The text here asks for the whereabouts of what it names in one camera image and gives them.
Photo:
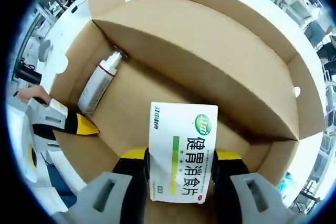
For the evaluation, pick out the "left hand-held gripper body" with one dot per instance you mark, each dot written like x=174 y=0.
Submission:
x=18 y=129

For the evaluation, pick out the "black cylinder object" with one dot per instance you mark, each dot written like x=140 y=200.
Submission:
x=29 y=74

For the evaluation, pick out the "white medicine box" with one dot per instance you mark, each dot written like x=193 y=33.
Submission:
x=183 y=142

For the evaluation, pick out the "brown cardboard shoe box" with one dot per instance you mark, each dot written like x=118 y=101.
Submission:
x=197 y=45

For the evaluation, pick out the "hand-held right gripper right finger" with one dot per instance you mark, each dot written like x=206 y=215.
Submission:
x=231 y=171

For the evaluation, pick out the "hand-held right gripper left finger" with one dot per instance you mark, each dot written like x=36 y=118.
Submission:
x=131 y=171

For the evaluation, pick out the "white spray bottle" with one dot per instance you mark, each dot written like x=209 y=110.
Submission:
x=95 y=85

